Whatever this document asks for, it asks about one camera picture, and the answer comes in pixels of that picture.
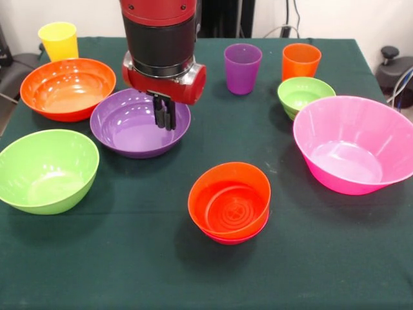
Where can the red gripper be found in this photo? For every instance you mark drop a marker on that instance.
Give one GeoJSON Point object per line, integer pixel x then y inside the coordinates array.
{"type": "Point", "coordinates": [167, 88]}

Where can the purple plastic bowl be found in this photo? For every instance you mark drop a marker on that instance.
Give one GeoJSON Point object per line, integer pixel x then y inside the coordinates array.
{"type": "Point", "coordinates": [129, 129]}

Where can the purple plastic cup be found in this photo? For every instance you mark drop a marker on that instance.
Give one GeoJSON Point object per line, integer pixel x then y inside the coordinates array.
{"type": "Point", "coordinates": [242, 74]}

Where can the small orange plastic bowl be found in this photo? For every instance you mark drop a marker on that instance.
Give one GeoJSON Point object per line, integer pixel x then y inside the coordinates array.
{"type": "Point", "coordinates": [200, 193]}

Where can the large orange plastic bowl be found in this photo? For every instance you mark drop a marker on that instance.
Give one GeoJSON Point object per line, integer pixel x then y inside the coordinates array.
{"type": "Point", "coordinates": [64, 93]}

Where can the yellow plastic cup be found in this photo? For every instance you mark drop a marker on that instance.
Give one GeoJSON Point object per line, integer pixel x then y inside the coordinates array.
{"type": "Point", "coordinates": [59, 42]}

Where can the large green plastic bowl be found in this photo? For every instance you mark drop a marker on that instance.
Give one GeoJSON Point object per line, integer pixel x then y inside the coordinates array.
{"type": "Point", "coordinates": [48, 174]}

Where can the small green plastic bowl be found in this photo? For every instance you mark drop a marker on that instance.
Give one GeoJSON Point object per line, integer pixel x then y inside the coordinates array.
{"type": "Point", "coordinates": [303, 93]}

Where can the small red plastic bowl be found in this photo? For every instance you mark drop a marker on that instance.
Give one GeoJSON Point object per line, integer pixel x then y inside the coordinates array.
{"type": "Point", "coordinates": [232, 241]}

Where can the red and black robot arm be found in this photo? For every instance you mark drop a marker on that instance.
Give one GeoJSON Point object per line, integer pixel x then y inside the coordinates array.
{"type": "Point", "coordinates": [161, 35]}

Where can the orange plastic cup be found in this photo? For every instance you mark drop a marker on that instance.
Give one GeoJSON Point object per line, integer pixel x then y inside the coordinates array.
{"type": "Point", "coordinates": [300, 64]}

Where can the black power adapter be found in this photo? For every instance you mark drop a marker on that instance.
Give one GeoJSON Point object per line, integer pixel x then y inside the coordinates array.
{"type": "Point", "coordinates": [285, 31]}

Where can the grey office chair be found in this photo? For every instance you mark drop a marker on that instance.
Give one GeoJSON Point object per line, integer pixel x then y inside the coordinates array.
{"type": "Point", "coordinates": [19, 69]}

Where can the large pink plastic bowl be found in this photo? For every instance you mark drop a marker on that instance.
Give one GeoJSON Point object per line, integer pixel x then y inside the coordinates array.
{"type": "Point", "coordinates": [348, 145]}

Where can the dark green tablecloth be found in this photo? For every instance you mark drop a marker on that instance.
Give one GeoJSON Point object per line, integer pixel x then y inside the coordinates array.
{"type": "Point", "coordinates": [258, 274]}

